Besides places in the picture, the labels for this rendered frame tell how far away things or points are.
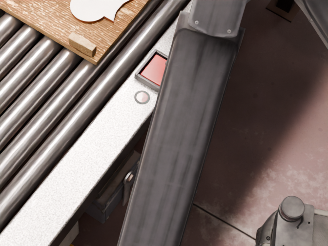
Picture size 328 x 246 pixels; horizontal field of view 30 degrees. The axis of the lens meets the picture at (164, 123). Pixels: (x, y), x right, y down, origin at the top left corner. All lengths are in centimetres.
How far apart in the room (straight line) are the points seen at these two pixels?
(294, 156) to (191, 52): 177
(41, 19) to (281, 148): 122
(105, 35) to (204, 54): 77
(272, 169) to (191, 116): 171
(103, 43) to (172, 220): 75
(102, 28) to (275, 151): 113
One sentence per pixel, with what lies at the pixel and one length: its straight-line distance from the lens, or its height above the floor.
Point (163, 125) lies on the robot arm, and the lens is 52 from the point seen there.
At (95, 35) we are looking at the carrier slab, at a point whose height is 94.
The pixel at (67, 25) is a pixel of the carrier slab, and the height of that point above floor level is 94.
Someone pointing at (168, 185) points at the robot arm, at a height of 147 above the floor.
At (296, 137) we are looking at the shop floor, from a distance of 230.
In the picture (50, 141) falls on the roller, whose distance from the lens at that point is 117.
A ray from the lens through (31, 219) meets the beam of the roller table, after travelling 112.
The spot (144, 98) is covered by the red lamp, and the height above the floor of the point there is 92.
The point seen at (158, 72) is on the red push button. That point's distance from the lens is 123.
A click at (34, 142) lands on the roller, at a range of 118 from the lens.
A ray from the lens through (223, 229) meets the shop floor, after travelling 210.
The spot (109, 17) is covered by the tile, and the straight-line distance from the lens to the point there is 128.
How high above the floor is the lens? 197
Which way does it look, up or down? 62 degrees down
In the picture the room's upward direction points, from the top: 11 degrees clockwise
